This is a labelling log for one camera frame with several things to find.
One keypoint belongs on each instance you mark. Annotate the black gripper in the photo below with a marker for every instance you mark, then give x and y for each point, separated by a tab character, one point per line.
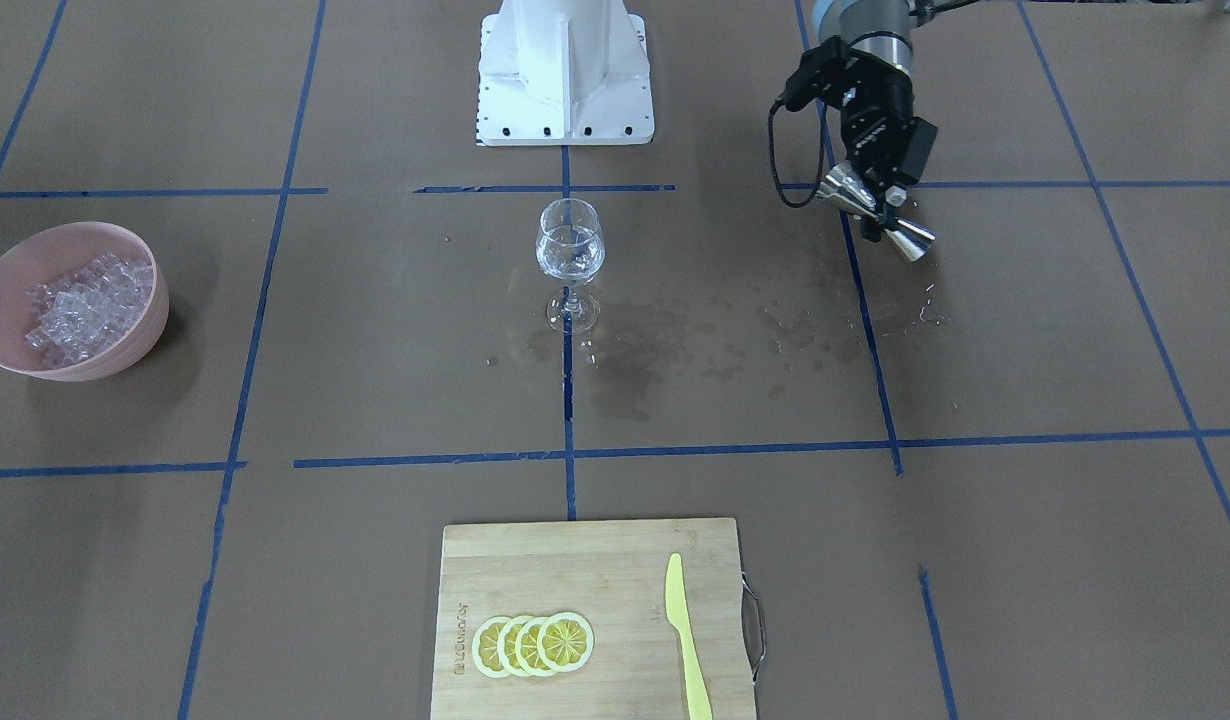
876	128

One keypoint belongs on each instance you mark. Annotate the steel double jigger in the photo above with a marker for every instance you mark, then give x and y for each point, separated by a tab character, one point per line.
848	192

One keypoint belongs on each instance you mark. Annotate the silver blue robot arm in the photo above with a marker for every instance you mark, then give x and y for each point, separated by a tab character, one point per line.
852	21

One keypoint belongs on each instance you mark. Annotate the clear ice cubes pile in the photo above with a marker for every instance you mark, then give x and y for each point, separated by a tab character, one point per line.
82	313

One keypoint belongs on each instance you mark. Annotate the clear wine glass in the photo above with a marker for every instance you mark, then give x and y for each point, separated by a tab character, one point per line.
570	248

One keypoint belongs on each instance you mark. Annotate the pink bowl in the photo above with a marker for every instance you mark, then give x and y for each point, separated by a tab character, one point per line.
57	251

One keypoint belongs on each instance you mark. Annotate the yellow plastic knife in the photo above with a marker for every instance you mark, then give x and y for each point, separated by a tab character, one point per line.
697	702

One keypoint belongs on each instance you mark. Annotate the wooden cutting board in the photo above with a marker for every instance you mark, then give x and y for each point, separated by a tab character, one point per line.
613	573

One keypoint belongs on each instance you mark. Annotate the lemon slice four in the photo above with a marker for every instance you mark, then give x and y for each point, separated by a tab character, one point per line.
565	642

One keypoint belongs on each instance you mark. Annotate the lemon slice three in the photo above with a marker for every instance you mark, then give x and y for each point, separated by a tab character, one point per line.
528	648

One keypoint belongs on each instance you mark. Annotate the lemon slice two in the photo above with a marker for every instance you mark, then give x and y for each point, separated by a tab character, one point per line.
507	643

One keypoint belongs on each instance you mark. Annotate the lemon slice one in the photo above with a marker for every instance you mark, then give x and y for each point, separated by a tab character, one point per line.
486	656

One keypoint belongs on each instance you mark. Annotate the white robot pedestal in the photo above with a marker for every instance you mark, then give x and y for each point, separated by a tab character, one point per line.
554	73

